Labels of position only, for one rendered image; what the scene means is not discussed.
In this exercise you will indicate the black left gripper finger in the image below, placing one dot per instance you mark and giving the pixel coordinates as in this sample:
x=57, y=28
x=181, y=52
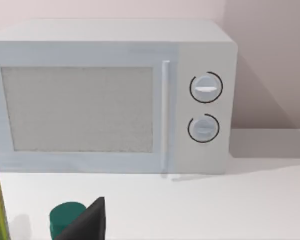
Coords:
x=90, y=222

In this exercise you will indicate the teal bottle cap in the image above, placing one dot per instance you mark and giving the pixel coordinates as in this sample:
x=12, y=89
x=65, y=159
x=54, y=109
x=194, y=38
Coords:
x=62, y=215

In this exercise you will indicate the microwave door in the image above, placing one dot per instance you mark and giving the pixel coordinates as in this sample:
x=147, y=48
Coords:
x=77, y=160

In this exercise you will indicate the small microwave knob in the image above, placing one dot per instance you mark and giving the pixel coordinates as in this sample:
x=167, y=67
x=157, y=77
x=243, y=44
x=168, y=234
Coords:
x=203, y=128

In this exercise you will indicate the large microwave knob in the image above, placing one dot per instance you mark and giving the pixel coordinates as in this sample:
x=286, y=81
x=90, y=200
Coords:
x=206, y=87

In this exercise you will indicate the pale microwave oven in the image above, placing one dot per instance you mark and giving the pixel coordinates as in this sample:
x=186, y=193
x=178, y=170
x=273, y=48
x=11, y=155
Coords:
x=202, y=50

